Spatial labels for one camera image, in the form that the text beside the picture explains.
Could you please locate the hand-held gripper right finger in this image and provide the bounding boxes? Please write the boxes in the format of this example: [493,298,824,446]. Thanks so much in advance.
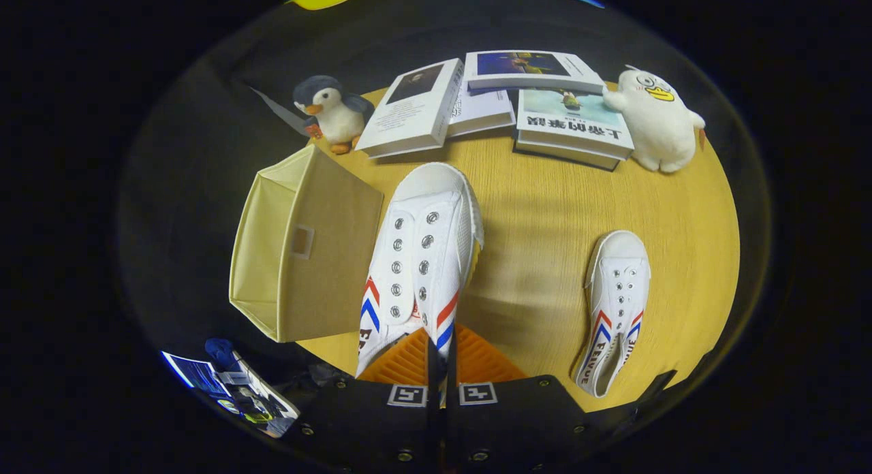
[446,324,593,474]

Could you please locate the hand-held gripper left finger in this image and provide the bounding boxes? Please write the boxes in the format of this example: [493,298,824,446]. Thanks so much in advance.
[293,328,440,474]

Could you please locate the white canvas shoe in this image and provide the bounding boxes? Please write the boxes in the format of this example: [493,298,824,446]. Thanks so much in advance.
[574,230,652,398]
[356,162,486,400]

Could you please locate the beige fabric storage box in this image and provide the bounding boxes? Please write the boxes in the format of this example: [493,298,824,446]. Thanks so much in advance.
[229,144,385,343]

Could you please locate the white office desk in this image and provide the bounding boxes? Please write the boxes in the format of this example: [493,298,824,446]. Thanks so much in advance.
[218,351,300,437]

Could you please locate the blue cloth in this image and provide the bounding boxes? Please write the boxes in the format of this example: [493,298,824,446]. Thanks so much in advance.
[204,338,240,373]

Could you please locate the white book with portrait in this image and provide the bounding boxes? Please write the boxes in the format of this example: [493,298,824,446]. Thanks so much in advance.
[354,59,465,159]

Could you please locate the plain white book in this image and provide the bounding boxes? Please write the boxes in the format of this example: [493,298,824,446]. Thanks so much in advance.
[446,86,517,138]

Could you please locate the book with teal cover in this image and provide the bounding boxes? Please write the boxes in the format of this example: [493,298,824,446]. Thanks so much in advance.
[512,88,636,172]

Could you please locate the grey penguin plush toy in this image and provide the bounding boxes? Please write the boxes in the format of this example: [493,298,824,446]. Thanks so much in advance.
[293,75,375,155]

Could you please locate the white duck plush toy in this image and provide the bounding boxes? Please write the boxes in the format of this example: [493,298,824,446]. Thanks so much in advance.
[602,65,706,174]

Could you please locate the book with blue cover picture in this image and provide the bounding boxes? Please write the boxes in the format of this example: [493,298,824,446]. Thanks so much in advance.
[463,50,606,95]

